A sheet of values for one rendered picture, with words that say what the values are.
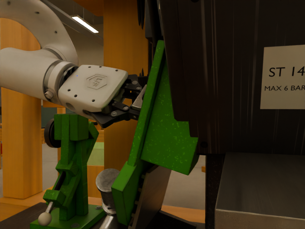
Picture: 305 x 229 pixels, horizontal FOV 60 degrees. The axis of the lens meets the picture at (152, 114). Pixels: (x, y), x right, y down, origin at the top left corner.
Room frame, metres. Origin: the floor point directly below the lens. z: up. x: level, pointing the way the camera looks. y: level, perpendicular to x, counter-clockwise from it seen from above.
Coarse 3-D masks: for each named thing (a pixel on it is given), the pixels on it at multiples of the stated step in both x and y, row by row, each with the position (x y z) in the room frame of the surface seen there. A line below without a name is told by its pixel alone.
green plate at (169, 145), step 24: (144, 96) 0.34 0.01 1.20; (168, 96) 0.35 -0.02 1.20; (144, 120) 0.34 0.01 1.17; (168, 120) 0.35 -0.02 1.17; (144, 144) 0.36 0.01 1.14; (168, 144) 0.35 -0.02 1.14; (192, 144) 0.34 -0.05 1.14; (144, 168) 0.40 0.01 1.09; (168, 168) 0.35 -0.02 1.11; (192, 168) 0.37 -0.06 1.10
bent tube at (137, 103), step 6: (144, 90) 0.45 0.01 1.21; (138, 96) 0.44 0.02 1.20; (138, 102) 0.43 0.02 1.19; (138, 108) 0.42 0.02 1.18; (108, 216) 0.43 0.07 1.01; (108, 222) 0.42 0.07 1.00; (114, 222) 0.42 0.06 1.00; (102, 228) 0.41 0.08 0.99; (108, 228) 0.41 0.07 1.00; (114, 228) 0.42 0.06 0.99
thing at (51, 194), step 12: (96, 132) 0.73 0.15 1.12; (60, 168) 0.63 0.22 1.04; (72, 168) 0.63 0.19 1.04; (60, 180) 0.61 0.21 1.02; (72, 180) 0.63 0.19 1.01; (48, 192) 0.59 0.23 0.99; (60, 192) 0.59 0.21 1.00; (72, 192) 0.62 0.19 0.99; (48, 204) 0.60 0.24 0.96; (60, 204) 0.59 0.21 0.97
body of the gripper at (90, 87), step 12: (72, 72) 0.49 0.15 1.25; (84, 72) 0.48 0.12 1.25; (96, 72) 0.48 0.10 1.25; (108, 72) 0.48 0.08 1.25; (120, 72) 0.48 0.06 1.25; (60, 84) 0.47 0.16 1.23; (72, 84) 0.46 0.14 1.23; (84, 84) 0.46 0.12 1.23; (96, 84) 0.46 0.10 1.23; (108, 84) 0.46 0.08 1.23; (120, 84) 0.46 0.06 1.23; (60, 96) 0.46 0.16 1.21; (72, 96) 0.45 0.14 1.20; (84, 96) 0.44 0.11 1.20; (96, 96) 0.44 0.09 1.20; (108, 96) 0.44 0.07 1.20; (120, 96) 0.48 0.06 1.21; (72, 108) 0.48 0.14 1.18; (84, 108) 0.44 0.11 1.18; (96, 108) 0.43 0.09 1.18; (108, 108) 0.46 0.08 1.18
